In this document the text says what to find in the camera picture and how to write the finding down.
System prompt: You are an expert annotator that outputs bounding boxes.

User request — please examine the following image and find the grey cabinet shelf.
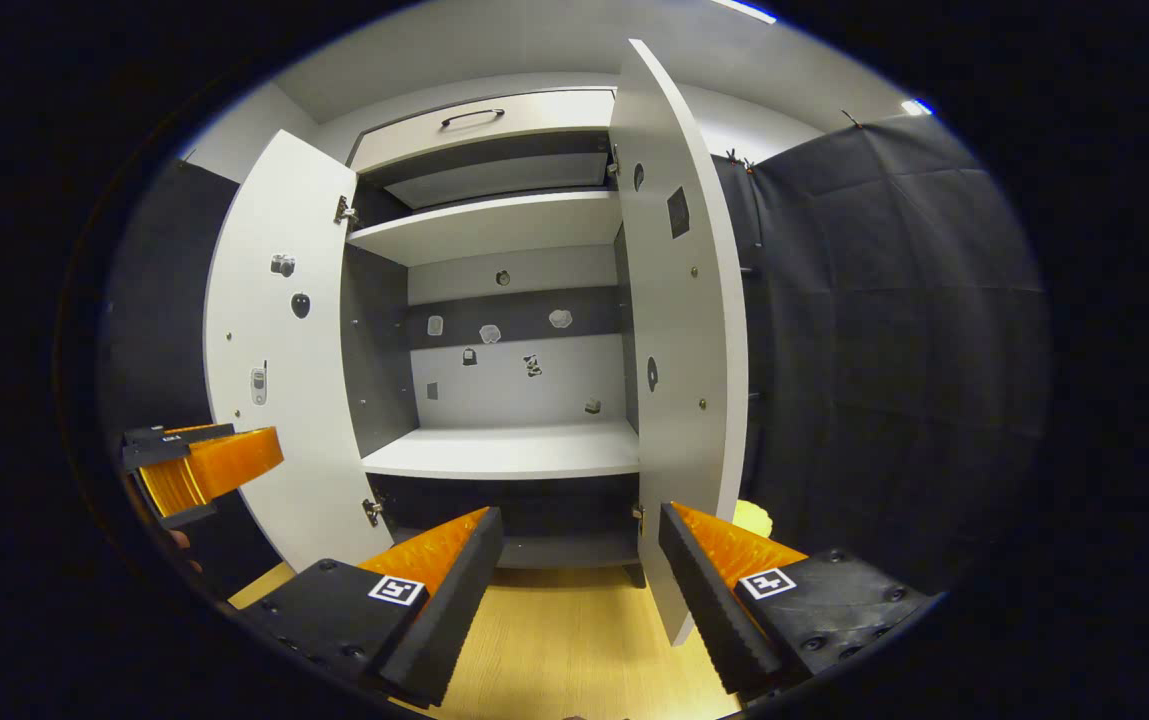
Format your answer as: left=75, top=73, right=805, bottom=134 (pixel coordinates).
left=361, top=420, right=642, bottom=481
left=347, top=190, right=625, bottom=268

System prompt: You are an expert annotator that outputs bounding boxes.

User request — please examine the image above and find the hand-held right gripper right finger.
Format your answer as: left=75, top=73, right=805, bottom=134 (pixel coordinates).
left=658, top=501, right=943, bottom=703

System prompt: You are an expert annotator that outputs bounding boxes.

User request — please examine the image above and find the black backdrop cloth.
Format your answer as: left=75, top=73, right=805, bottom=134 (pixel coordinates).
left=99, top=112, right=1050, bottom=601

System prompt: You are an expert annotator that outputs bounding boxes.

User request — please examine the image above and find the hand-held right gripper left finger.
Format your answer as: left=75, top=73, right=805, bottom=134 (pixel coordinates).
left=224, top=506, right=506, bottom=709

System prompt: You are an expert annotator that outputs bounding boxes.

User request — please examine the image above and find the long ceiling light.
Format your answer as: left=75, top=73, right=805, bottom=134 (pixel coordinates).
left=709, top=0, right=777, bottom=25

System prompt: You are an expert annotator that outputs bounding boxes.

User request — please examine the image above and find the shoe cabinet door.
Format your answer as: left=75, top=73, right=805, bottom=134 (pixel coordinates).
left=609, top=38, right=750, bottom=648
left=202, top=130, right=395, bottom=573

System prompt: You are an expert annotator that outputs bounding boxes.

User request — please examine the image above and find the yellow knobbly object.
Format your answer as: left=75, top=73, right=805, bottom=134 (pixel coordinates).
left=732, top=498, right=775, bottom=541

